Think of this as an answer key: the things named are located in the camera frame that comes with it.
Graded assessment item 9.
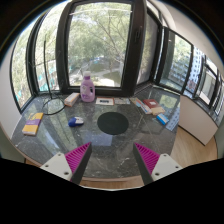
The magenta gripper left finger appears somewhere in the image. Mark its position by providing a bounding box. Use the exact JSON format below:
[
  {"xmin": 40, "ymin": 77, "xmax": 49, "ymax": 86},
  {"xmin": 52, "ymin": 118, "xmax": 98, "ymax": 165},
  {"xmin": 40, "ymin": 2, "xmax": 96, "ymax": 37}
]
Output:
[{"xmin": 40, "ymin": 142, "xmax": 93, "ymax": 185}]

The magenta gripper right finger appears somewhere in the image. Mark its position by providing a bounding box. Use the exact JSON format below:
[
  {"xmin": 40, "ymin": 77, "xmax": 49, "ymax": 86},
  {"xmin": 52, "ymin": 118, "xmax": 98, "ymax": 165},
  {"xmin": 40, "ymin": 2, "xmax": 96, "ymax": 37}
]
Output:
[{"xmin": 132, "ymin": 142, "xmax": 183, "ymax": 186}]

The blue white computer mouse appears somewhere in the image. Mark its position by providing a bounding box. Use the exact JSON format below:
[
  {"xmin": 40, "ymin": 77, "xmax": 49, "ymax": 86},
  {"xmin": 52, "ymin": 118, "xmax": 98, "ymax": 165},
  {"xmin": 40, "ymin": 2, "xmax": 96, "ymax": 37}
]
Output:
[{"xmin": 68, "ymin": 117, "xmax": 84, "ymax": 127}]

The round black mouse pad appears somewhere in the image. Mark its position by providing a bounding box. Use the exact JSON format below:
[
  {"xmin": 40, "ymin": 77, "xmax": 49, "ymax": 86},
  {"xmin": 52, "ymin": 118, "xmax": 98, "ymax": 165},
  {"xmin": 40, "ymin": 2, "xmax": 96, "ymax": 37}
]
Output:
[{"xmin": 97, "ymin": 112, "xmax": 129, "ymax": 135}]

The light blue small box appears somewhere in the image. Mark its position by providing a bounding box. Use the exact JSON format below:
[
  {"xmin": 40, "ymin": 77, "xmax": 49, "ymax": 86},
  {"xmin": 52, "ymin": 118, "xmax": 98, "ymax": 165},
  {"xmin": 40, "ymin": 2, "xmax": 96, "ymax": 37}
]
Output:
[{"xmin": 156, "ymin": 114, "xmax": 169, "ymax": 125}]

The tan wooden block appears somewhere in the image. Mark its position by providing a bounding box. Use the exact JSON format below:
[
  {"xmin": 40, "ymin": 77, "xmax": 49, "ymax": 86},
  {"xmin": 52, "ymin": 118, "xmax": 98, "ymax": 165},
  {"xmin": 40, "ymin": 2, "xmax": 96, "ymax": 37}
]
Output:
[{"xmin": 151, "ymin": 107, "xmax": 165, "ymax": 115}]

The red book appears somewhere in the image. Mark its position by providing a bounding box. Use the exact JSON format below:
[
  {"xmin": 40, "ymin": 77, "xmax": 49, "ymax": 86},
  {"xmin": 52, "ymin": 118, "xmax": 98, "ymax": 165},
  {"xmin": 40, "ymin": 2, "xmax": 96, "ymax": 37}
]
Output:
[{"xmin": 143, "ymin": 99, "xmax": 159, "ymax": 109}]

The yellow purple book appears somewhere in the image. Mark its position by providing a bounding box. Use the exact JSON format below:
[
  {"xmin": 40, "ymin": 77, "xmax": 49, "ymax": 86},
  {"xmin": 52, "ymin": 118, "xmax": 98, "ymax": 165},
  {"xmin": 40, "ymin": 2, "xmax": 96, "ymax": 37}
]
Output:
[{"xmin": 22, "ymin": 112, "xmax": 43, "ymax": 136}]

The small beige box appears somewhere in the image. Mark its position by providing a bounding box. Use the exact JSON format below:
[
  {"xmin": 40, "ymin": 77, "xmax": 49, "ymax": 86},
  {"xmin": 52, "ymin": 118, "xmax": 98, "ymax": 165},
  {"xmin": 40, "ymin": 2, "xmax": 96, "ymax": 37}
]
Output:
[{"xmin": 64, "ymin": 93, "xmax": 80, "ymax": 107}]

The colourful thin booklet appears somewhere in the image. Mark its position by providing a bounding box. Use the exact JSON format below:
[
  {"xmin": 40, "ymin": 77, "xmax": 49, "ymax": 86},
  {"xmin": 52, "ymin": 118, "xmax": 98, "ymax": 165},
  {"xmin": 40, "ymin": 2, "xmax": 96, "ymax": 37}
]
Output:
[{"xmin": 130, "ymin": 97, "xmax": 152, "ymax": 114}]

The grey green flat card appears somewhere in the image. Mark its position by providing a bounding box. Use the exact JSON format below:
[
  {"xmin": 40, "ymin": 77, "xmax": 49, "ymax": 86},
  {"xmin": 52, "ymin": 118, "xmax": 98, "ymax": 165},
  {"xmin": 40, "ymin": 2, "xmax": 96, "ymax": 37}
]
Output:
[{"xmin": 114, "ymin": 98, "xmax": 130, "ymax": 105}]

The white card with dark label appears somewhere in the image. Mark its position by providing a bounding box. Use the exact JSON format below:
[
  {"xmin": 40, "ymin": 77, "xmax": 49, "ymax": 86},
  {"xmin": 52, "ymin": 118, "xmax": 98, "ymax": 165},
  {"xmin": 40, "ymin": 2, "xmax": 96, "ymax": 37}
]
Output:
[{"xmin": 96, "ymin": 97, "xmax": 114, "ymax": 106}]

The purple detergent bottle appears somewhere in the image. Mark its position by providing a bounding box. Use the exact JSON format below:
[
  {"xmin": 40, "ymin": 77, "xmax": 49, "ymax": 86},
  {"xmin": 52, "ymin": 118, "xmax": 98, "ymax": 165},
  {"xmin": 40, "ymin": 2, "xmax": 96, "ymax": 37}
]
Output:
[{"xmin": 80, "ymin": 71, "xmax": 95, "ymax": 102}]

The black framed window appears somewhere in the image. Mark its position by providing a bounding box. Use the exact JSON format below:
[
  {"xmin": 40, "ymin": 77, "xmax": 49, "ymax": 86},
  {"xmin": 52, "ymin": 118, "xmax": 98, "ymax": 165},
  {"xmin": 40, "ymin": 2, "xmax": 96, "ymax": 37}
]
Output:
[{"xmin": 56, "ymin": 0, "xmax": 146, "ymax": 97}]

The black wire stand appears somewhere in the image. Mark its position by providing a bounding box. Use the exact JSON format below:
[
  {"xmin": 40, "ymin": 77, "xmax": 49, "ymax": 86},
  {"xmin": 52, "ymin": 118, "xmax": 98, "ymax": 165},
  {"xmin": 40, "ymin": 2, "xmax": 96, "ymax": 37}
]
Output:
[{"xmin": 41, "ymin": 42, "xmax": 67, "ymax": 116}]

